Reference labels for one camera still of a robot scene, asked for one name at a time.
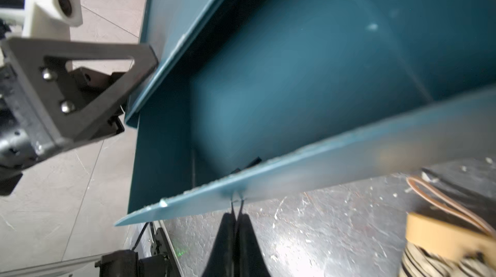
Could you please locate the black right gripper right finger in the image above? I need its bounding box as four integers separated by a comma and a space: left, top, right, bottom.
235, 213, 271, 277

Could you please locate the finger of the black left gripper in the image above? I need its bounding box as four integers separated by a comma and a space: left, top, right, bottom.
67, 67, 128, 140
1, 37, 158, 153

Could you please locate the metal base rail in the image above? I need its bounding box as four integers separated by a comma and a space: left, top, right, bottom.
1, 255, 103, 276

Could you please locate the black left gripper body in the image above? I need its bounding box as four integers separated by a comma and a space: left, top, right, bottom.
1, 65, 43, 196

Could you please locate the beige umbrella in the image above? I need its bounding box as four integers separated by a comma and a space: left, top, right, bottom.
398, 176, 495, 276

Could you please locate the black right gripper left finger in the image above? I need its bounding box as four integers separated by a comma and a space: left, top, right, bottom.
202, 212, 236, 277

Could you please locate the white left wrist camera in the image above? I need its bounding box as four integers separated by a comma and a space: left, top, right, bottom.
1, 0, 83, 41

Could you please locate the teal and yellow drawer box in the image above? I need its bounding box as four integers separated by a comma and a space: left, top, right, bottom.
118, 0, 495, 226

